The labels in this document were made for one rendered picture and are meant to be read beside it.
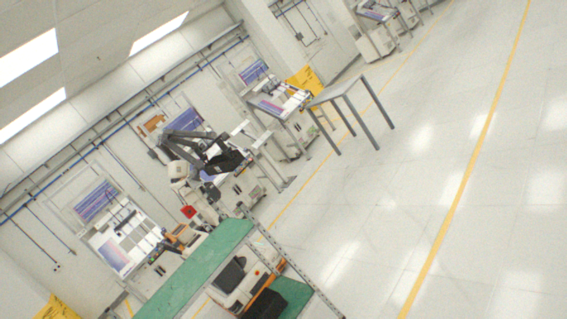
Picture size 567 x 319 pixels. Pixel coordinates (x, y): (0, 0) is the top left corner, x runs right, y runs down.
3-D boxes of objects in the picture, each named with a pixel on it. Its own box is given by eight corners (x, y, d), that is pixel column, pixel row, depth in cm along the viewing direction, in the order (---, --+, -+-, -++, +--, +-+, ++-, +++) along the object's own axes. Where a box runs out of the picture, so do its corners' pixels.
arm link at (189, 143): (157, 139, 273) (165, 139, 268) (157, 133, 274) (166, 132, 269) (192, 148, 310) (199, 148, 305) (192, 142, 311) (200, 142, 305)
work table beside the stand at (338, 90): (378, 150, 361) (342, 93, 337) (338, 156, 420) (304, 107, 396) (395, 127, 382) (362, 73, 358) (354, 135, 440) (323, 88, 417)
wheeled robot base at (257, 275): (243, 324, 252) (224, 306, 245) (215, 303, 304) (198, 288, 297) (290, 262, 285) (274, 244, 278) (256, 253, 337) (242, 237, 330)
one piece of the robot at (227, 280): (236, 306, 256) (168, 238, 231) (212, 290, 300) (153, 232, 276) (261, 275, 272) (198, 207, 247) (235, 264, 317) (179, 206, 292)
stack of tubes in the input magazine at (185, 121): (203, 121, 434) (191, 106, 426) (176, 144, 409) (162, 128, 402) (200, 123, 444) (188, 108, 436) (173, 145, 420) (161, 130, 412)
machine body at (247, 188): (269, 192, 465) (243, 161, 447) (238, 228, 432) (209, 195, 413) (249, 193, 519) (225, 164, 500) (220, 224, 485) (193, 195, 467)
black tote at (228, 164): (208, 176, 313) (201, 168, 310) (219, 164, 322) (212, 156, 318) (233, 171, 266) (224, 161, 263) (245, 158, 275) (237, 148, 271)
